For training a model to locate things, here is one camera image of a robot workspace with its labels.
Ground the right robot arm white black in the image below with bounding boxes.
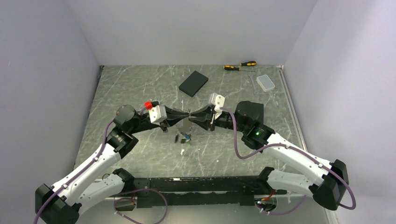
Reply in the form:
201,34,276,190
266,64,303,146
189,101,357,210

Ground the black network switch box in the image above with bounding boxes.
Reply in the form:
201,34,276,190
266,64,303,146
253,103,264,123

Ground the clear plastic box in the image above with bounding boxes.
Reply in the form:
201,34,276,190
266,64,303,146
256,75,275,92

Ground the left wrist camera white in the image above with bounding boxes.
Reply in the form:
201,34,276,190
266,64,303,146
144,101,167,124

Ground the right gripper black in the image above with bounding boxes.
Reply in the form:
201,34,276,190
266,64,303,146
189,105,248,133

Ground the orange black screwdriver rear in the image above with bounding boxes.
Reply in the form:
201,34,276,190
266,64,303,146
237,61,256,67

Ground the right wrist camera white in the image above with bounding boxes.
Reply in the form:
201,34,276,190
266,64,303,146
208,92,225,119

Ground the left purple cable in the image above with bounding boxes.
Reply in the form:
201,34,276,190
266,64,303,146
33,106,169,224

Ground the key bunch with rings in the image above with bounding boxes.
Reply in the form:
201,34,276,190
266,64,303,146
174,118,192,145

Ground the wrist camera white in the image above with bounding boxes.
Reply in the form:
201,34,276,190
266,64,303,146
144,101,167,124
208,92,225,119

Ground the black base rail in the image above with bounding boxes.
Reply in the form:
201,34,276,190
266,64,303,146
116,175,286,208

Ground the black flat box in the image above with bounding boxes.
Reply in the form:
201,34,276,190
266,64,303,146
178,70,209,97

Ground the yellow black screwdriver front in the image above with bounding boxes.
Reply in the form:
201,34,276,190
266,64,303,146
223,65,255,72

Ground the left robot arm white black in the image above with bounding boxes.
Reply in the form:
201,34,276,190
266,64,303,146
33,102,189,224

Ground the aluminium frame rail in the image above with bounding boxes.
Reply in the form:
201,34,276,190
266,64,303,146
276,65,330,198

